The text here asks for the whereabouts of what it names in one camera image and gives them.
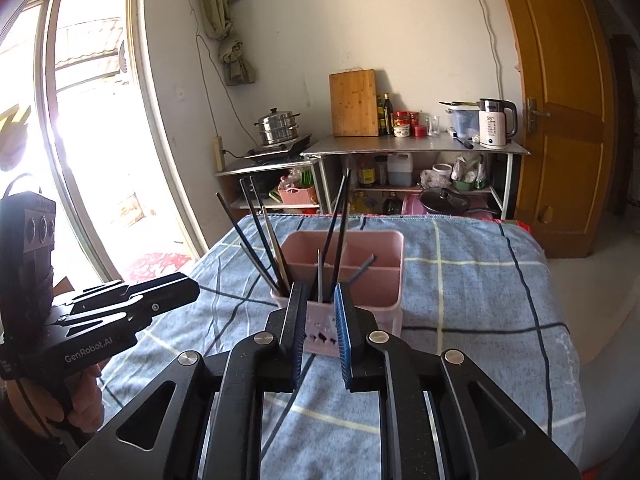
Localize wooden door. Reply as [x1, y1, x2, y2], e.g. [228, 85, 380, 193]
[490, 0, 622, 261]

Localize metal door handle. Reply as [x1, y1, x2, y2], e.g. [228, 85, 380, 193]
[525, 98, 552, 135]

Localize white electric kettle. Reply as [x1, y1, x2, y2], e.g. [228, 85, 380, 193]
[477, 98, 519, 150]

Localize metal kitchen table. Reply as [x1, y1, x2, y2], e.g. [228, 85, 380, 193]
[300, 135, 531, 217]

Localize bamboo cutting board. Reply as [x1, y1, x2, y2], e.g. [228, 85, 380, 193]
[328, 69, 379, 138]

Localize crumpled plastic bags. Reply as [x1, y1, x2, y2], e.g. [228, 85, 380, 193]
[420, 155, 489, 191]

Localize black pan with glass lid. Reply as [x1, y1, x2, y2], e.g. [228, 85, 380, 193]
[419, 187, 501, 219]

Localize red patterned mat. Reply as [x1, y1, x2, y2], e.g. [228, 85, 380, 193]
[125, 250, 194, 284]

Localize hanging beige cloth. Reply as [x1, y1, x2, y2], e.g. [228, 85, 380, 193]
[196, 0, 259, 86]

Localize white wall cable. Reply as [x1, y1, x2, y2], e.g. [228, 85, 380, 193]
[462, 0, 502, 102]

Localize pink woven basket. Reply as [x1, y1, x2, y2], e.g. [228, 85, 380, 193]
[277, 184, 317, 206]

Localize steel steamer pot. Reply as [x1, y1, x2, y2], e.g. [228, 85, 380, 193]
[253, 107, 301, 147]

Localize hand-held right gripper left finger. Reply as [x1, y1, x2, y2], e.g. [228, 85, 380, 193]
[57, 281, 308, 480]

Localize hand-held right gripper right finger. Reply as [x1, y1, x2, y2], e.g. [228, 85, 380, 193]
[334, 282, 583, 480]

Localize black power cable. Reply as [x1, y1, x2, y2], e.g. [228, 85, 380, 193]
[185, 0, 251, 158]

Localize soy sauce bottle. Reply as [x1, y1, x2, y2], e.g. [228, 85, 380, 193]
[357, 155, 377, 189]

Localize low metal stand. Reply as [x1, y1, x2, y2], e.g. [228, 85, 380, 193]
[215, 155, 326, 217]

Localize blue plaid cloth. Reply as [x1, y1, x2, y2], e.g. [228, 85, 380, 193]
[97, 212, 586, 461]

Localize white plastic jug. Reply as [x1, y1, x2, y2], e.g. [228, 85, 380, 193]
[387, 152, 415, 187]

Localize black chopstick with silver band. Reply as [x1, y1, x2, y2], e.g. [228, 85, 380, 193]
[331, 182, 351, 305]

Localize pink plastic utensil basket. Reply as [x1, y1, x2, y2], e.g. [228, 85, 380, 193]
[270, 230, 405, 359]

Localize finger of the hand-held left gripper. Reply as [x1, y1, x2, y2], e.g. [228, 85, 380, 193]
[52, 272, 201, 317]
[55, 305, 154, 342]

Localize dark oil bottle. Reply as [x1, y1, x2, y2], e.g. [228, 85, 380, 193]
[376, 93, 395, 136]

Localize white window frame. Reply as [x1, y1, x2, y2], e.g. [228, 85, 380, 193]
[0, 0, 212, 287]

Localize person's left hand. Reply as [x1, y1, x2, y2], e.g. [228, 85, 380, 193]
[66, 364, 106, 431]

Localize water filter pitcher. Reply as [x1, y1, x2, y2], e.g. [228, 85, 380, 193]
[440, 101, 483, 142]

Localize black induction cooker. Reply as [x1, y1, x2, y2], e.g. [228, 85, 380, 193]
[243, 133, 314, 162]

